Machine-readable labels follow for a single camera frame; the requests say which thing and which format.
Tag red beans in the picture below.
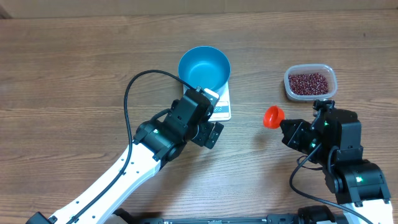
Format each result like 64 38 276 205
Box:
288 73 329 95

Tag red scoop with blue handle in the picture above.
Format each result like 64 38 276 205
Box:
262 105 285 129

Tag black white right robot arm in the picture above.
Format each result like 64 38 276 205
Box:
279 108 393 223

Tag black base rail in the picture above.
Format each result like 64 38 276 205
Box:
114 205 348 224

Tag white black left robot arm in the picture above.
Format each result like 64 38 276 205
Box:
27 89 231 224

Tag blue bowl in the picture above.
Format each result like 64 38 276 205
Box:
178 46 231 92

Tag white digital kitchen scale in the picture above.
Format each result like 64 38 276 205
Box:
188 80 231 122

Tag clear plastic container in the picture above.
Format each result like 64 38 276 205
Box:
284 63 338 101

